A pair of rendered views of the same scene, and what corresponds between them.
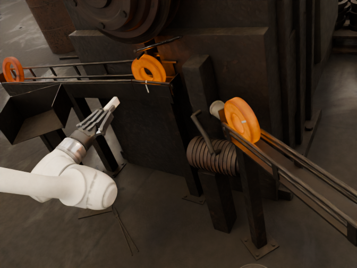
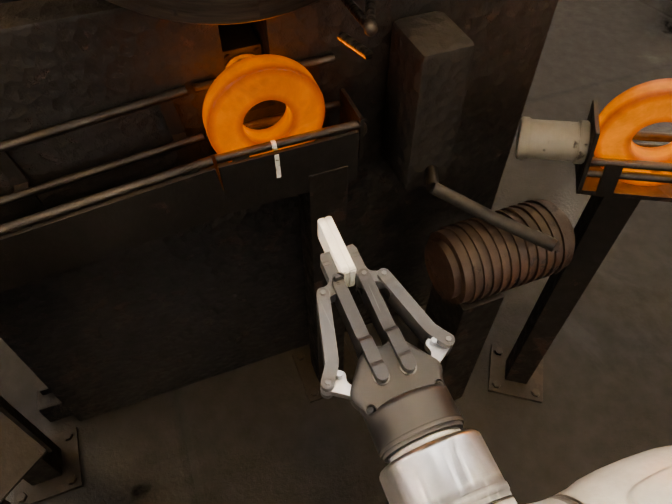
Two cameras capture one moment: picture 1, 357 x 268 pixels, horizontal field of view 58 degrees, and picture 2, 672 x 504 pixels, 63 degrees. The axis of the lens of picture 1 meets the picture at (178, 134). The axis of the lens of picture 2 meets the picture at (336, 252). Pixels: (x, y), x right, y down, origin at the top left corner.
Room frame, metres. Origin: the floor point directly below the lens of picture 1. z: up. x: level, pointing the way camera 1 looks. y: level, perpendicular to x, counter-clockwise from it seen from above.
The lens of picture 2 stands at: (0.89, 0.51, 1.18)
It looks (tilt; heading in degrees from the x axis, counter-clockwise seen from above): 51 degrees down; 298
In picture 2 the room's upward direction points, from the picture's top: straight up
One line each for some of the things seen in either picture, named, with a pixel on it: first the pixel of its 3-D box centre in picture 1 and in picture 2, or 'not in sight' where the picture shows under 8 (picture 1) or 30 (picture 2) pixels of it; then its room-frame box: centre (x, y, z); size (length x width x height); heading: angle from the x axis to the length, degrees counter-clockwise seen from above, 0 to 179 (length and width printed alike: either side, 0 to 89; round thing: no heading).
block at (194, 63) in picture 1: (202, 86); (421, 105); (1.09, -0.14, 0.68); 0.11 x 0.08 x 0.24; 139
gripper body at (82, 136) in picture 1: (85, 135); (401, 395); (0.93, 0.31, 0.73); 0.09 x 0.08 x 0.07; 139
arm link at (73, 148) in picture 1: (71, 151); (441, 480); (0.87, 0.35, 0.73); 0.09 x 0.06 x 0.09; 49
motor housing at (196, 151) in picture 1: (224, 189); (474, 316); (0.92, -0.12, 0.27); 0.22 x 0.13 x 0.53; 49
